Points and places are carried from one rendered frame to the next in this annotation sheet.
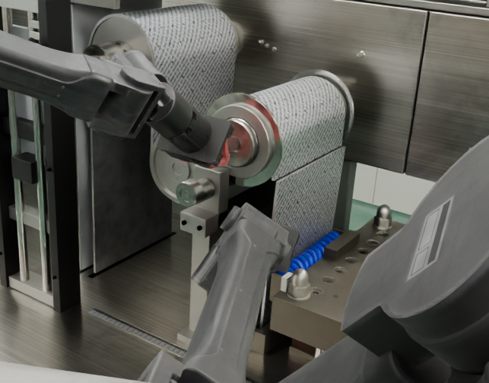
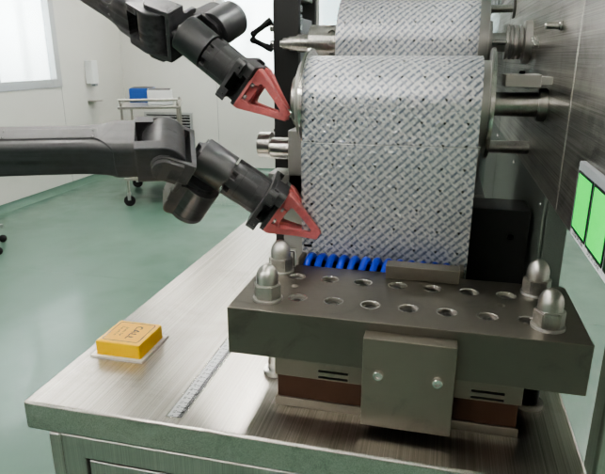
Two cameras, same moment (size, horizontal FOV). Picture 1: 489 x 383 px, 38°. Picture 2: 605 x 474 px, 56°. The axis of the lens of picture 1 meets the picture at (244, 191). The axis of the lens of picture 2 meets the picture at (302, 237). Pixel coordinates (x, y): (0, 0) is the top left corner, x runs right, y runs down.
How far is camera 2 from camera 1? 113 cm
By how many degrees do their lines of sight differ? 67
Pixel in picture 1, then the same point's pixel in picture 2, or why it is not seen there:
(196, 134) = (212, 67)
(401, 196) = not seen: outside the picture
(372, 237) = (485, 291)
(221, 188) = (291, 148)
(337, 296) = (297, 288)
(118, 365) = (223, 287)
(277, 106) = (338, 63)
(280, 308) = not seen: hidden behind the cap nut
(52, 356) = (220, 267)
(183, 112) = (191, 40)
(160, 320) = not seen: hidden behind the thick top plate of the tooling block
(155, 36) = (347, 14)
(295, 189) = (342, 165)
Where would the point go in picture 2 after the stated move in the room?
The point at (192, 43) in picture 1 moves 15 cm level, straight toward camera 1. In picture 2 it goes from (396, 25) to (314, 23)
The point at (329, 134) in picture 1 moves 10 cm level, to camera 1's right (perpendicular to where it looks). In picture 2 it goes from (436, 121) to (481, 130)
